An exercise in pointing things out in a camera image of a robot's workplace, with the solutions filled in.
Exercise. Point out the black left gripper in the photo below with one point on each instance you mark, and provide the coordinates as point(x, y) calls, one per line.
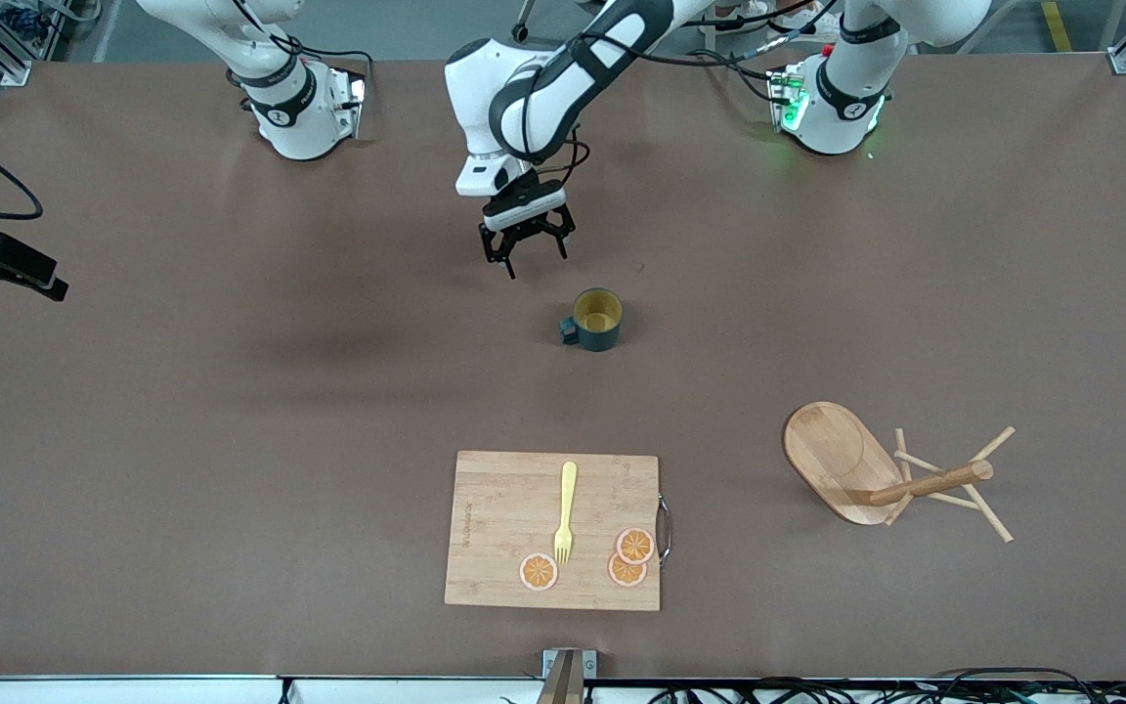
point(525, 234)

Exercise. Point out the office chair base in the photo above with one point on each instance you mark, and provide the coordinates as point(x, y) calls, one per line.
point(521, 32)

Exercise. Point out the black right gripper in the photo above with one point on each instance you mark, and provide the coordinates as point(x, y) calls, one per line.
point(2, 256)

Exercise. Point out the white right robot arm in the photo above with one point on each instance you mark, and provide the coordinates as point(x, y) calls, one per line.
point(299, 127)

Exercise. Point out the orange slice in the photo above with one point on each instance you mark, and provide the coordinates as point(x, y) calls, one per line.
point(622, 575)
point(539, 572)
point(635, 546)

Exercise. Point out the wooden mug rack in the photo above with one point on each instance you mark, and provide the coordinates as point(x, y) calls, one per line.
point(832, 455)

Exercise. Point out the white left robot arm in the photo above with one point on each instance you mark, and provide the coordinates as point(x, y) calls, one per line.
point(543, 98)

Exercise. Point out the yellow plastic fork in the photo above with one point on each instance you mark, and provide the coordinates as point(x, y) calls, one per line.
point(569, 489)

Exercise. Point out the bamboo cutting board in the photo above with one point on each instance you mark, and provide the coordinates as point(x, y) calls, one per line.
point(504, 528)

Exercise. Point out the dark teal mug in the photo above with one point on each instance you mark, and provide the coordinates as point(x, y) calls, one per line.
point(602, 340)

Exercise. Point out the white table edge rail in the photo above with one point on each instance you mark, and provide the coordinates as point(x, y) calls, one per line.
point(84, 691)

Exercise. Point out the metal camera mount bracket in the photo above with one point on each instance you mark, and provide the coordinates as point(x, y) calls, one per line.
point(568, 675)

